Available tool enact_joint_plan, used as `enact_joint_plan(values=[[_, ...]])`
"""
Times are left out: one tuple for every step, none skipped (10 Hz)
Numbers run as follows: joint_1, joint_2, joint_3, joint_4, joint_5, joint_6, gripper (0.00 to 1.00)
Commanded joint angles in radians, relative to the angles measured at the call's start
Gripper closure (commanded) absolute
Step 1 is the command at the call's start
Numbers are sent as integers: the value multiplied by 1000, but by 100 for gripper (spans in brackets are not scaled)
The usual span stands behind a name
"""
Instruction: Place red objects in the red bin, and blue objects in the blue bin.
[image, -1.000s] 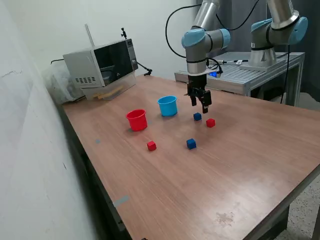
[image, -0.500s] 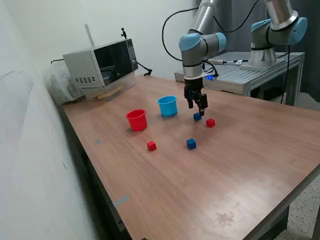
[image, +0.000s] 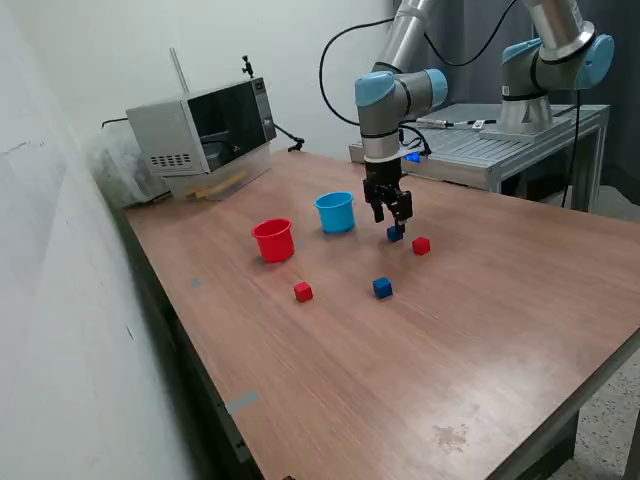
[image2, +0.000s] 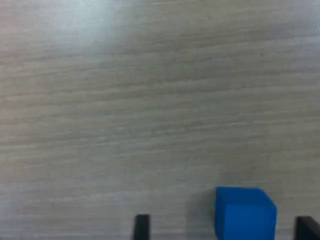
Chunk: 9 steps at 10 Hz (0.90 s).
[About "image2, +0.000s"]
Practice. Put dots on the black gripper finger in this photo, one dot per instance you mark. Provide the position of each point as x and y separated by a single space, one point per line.
142 227
306 230

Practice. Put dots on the blue cube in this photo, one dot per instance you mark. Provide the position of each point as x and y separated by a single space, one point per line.
246 217

